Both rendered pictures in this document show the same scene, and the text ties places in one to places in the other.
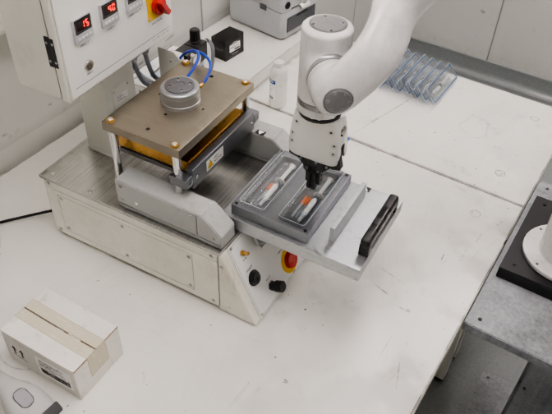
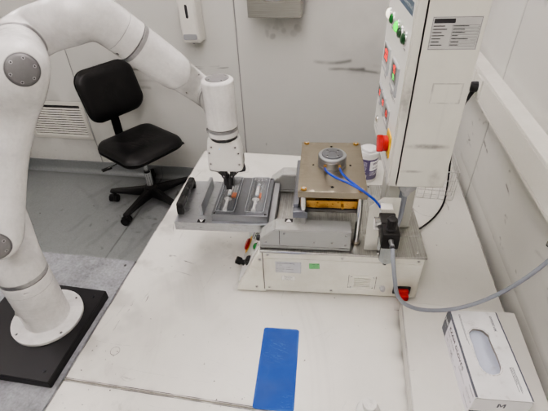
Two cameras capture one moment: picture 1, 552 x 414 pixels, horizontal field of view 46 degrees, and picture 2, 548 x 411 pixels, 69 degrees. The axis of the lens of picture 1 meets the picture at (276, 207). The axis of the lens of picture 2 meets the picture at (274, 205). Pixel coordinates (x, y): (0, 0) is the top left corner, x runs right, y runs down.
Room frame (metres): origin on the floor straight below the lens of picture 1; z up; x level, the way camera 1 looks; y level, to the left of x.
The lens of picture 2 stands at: (1.93, -0.30, 1.71)
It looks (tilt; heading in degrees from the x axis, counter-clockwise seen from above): 37 degrees down; 160
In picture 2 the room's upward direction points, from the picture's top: 2 degrees counter-clockwise
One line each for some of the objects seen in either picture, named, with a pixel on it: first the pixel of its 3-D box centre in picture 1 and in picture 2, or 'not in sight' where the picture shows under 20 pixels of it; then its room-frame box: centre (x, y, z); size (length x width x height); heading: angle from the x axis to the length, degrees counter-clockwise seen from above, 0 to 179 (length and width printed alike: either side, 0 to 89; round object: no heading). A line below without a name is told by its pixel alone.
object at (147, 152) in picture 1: (185, 117); (330, 179); (1.09, 0.19, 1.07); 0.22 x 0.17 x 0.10; 153
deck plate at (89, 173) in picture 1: (173, 166); (339, 215); (1.10, 0.23, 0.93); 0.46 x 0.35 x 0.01; 63
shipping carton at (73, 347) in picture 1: (63, 342); not in sight; (0.72, 0.40, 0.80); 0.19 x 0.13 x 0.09; 59
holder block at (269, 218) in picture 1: (292, 193); (245, 198); (0.96, -0.03, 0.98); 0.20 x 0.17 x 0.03; 153
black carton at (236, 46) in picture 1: (227, 43); not in sight; (1.83, 0.17, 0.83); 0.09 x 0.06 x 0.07; 144
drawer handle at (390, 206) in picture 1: (379, 223); (186, 194); (0.88, -0.20, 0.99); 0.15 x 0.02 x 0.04; 153
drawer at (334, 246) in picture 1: (313, 205); (230, 201); (0.94, -0.07, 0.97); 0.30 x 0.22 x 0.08; 63
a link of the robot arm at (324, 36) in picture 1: (325, 61); (218, 101); (0.94, -0.07, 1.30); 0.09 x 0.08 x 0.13; 9
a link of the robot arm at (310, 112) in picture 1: (322, 102); (222, 130); (0.94, -0.07, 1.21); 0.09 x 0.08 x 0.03; 63
